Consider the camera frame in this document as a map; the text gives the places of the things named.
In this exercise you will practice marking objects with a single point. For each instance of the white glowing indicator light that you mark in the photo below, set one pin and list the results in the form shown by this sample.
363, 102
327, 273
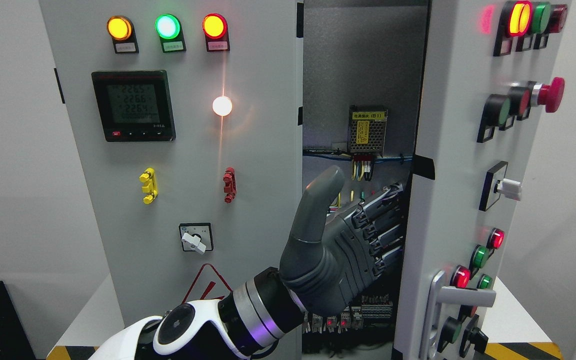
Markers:
222, 105

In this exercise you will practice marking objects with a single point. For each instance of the red electric hazard warning sticker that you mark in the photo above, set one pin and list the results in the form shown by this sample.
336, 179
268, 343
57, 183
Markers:
208, 284

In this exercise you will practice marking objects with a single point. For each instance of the green indicator light left door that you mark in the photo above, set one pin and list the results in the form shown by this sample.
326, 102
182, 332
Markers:
167, 26

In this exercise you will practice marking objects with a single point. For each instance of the grey cabinet door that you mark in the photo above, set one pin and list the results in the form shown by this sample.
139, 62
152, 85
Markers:
481, 56
257, 65

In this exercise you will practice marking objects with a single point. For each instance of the white rotary selector switch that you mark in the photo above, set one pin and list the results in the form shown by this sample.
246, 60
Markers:
196, 237

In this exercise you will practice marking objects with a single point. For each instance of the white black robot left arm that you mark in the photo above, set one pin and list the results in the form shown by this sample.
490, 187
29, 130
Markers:
254, 316

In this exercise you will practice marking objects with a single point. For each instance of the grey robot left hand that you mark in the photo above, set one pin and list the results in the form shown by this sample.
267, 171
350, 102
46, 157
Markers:
331, 258

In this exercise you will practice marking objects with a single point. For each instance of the red terminal post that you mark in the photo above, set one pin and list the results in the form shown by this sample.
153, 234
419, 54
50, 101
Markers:
230, 188

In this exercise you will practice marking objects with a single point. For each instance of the black digital power meter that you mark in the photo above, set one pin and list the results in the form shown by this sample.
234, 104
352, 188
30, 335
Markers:
134, 106

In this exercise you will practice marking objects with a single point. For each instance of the white knob switch right door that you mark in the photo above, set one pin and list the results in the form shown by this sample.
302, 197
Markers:
496, 185

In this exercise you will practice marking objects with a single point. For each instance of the silver door handle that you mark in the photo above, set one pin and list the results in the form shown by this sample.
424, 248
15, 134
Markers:
437, 334

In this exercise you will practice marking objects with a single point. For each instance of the yellow terminal post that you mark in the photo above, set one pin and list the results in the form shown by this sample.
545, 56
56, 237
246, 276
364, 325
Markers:
149, 185

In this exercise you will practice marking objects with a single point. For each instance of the perforated metal power supply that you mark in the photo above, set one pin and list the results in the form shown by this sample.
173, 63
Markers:
367, 128

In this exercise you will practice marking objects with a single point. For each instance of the red emergency stop button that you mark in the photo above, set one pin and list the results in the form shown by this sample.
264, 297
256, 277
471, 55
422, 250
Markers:
548, 95

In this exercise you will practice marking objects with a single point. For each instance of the yellow indicator light left door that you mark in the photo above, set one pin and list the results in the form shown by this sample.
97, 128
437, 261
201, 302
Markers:
119, 28

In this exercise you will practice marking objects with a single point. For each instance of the grey electrical cabinet body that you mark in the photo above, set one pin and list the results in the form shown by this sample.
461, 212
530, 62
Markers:
364, 53

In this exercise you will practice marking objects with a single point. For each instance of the lower relay terminal row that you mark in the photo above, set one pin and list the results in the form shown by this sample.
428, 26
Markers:
369, 310

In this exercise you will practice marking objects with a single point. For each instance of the red indicator light left door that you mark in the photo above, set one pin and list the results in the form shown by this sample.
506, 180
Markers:
214, 26

